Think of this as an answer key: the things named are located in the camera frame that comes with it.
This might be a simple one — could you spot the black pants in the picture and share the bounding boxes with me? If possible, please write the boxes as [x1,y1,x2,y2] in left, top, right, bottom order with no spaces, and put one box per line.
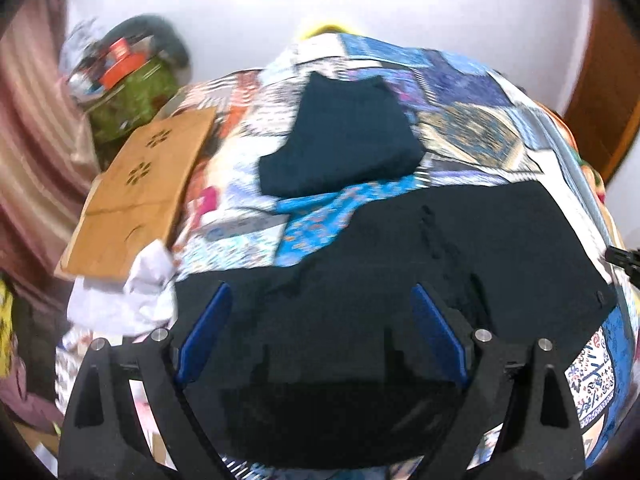
[176,181,616,469]

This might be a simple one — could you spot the white crumpled cloth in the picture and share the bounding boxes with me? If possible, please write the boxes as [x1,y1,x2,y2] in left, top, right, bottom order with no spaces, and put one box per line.
[66,240,177,337]

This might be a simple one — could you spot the brown wooden door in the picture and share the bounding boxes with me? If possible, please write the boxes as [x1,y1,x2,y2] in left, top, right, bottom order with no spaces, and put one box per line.
[564,0,639,181]

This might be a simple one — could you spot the bamboo lap desk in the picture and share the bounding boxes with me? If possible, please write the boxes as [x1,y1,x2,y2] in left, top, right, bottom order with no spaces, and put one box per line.
[56,107,216,282]

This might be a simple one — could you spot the blue patchwork quilt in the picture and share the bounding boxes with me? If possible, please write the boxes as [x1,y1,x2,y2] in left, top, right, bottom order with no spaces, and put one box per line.
[54,31,637,480]

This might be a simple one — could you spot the pink striped curtain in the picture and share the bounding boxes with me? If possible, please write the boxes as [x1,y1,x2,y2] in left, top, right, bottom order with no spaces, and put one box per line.
[1,0,99,310]

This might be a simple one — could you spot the green storage box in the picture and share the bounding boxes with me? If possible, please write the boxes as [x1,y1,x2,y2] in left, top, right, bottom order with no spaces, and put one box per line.
[87,58,178,145]

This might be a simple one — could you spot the folded dark navy garment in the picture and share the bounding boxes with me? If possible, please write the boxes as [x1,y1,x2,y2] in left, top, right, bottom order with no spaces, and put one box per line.
[258,72,425,198]

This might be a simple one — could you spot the orange box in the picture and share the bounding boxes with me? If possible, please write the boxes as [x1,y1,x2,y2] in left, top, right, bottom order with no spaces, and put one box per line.
[100,38,146,90]

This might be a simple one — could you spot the grey neck pillow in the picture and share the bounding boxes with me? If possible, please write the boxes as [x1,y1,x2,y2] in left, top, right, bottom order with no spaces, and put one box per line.
[98,14,190,68]

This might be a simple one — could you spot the yellow foam tube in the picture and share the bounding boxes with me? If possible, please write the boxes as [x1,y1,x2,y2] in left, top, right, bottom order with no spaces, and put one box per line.
[302,24,350,40]

